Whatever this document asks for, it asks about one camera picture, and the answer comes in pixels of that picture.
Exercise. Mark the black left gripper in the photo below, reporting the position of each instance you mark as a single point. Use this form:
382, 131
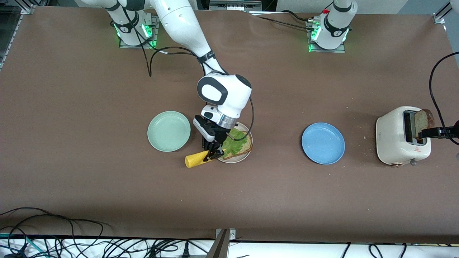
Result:
434, 133

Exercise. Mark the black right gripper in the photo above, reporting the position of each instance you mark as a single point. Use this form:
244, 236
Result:
218, 135

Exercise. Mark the brown toast bread slice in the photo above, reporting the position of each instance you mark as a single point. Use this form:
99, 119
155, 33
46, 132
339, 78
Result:
425, 118
249, 145

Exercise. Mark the yellow mustard squeeze bottle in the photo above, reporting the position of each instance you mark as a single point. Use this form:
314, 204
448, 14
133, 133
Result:
193, 160

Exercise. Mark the green lettuce leaf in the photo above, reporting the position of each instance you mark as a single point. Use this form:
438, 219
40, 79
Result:
236, 147

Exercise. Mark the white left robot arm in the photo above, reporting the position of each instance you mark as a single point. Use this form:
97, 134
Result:
335, 21

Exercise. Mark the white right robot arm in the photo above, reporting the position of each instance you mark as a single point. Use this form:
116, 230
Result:
179, 25

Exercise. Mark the beige plate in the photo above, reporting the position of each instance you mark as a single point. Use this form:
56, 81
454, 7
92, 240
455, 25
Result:
231, 161

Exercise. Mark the mint green plate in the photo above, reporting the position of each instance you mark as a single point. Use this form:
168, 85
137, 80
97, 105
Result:
168, 130

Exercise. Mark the blue plate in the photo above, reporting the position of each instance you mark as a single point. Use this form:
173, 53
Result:
322, 143

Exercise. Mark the white toaster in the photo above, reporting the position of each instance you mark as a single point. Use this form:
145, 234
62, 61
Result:
391, 136

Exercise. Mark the black power plug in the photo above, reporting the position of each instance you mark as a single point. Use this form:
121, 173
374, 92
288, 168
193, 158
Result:
185, 251

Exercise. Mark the grey metal equipment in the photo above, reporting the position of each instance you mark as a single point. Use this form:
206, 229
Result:
236, 4

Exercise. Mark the grey metal bracket beam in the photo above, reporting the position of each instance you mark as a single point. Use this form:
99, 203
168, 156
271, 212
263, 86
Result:
220, 247

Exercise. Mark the aluminium frame profile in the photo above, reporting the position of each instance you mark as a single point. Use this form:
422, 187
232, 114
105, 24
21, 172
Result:
28, 9
439, 17

